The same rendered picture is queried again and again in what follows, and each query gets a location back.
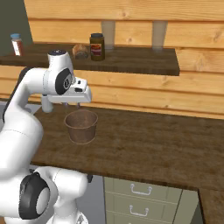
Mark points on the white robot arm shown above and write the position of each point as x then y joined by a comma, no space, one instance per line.
20,137

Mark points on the pale green drawer front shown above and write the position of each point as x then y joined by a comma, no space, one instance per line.
116,204
163,192

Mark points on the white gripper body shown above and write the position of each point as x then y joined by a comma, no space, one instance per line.
70,98

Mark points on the dark wooden wall shelf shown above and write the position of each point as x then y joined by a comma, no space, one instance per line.
131,59

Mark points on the red spice bottle blue cap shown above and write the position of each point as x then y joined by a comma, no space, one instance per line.
17,46

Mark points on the pale tall glass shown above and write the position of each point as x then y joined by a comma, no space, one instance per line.
159,34
108,33

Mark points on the dark jar with red label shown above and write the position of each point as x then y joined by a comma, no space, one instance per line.
97,48

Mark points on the brown bread loaf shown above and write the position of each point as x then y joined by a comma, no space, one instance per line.
80,51

